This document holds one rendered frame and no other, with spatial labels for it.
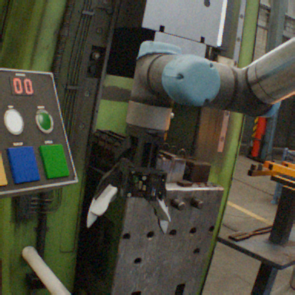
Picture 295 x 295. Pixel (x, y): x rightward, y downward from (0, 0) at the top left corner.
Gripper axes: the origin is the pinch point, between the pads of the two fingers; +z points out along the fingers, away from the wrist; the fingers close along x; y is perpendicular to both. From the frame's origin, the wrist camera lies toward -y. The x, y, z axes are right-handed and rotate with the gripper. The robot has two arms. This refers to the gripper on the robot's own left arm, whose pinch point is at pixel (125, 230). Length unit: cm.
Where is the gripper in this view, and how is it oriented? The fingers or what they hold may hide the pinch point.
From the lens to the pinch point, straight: 83.1
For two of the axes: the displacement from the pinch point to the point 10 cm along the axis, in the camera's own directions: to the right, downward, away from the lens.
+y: 2.5, 2.0, -9.5
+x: 9.5, 1.3, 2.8
